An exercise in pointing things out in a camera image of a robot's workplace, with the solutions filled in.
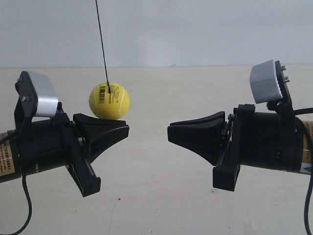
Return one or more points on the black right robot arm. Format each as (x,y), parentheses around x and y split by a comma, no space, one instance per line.
(306,126)

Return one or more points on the yellow tennis ball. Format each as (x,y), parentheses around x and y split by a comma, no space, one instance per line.
(109,102)

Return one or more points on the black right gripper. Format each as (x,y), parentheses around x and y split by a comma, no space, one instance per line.
(271,140)

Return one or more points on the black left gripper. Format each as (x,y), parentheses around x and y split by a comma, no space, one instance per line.
(43,144)

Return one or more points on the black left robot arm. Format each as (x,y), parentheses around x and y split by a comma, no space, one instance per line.
(14,154)

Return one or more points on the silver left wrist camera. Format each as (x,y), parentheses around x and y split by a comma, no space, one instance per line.
(46,97)

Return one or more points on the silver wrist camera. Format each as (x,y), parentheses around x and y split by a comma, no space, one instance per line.
(264,82)
(46,97)

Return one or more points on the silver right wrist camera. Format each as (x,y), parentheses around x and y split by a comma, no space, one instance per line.
(264,82)

